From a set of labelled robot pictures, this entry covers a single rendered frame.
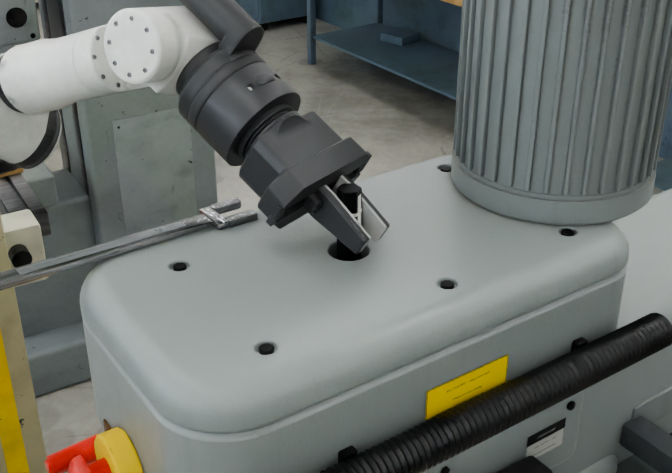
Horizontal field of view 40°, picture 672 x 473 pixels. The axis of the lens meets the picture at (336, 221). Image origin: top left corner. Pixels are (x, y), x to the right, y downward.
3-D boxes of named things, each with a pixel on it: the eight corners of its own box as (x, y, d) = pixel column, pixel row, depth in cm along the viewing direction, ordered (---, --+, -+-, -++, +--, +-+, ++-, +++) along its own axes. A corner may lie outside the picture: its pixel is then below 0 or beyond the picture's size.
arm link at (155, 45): (168, 147, 80) (86, 61, 83) (241, 129, 89) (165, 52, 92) (230, 45, 74) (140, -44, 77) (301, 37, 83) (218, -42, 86)
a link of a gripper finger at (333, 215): (358, 255, 79) (309, 206, 81) (374, 233, 77) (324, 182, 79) (347, 263, 78) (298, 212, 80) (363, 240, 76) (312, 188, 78)
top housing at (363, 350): (206, 592, 68) (190, 423, 61) (78, 405, 87) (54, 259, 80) (628, 373, 92) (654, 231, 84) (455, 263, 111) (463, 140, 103)
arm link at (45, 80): (143, 53, 96) (19, 84, 106) (67, 7, 88) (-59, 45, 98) (128, 148, 93) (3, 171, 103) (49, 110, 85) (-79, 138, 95)
